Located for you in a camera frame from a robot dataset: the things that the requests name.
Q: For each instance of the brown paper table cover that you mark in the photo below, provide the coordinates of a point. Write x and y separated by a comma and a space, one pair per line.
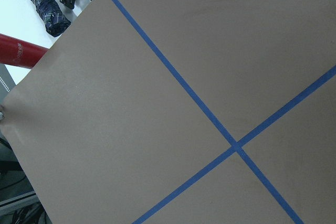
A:
183, 111

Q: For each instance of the red cylinder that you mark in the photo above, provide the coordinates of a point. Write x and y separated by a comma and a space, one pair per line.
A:
19, 53

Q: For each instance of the folded blue plaid umbrella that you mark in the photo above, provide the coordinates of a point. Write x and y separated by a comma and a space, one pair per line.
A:
53, 18

